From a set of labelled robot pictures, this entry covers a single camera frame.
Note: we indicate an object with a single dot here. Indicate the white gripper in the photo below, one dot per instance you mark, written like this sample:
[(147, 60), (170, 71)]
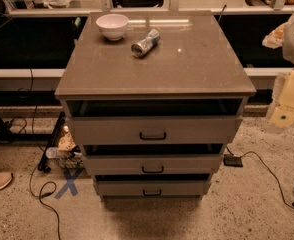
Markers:
[(281, 114)]

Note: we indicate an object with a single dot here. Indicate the grey drawer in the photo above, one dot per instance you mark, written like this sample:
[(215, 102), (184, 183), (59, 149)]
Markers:
[(151, 188), (154, 130), (151, 165)]

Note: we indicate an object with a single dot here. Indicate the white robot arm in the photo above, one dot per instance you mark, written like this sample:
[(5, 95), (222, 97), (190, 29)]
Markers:
[(288, 41)]

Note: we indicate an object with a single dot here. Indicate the grey drawer cabinet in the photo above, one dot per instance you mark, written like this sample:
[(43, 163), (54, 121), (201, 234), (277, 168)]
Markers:
[(191, 71)]

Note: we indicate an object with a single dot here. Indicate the black power adapter box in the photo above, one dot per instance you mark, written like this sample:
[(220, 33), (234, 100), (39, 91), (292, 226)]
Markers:
[(232, 161)]

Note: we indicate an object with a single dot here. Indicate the crushed silver blue can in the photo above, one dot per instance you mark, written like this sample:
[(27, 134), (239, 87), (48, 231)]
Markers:
[(142, 47)]

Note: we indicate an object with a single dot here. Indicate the white bowl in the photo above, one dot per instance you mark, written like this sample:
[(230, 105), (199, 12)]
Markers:
[(112, 26)]

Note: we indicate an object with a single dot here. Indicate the blue tape cross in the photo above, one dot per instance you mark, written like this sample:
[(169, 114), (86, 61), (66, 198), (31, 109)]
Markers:
[(70, 177)]

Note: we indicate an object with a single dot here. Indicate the black stand leg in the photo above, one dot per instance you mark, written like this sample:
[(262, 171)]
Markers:
[(52, 142)]

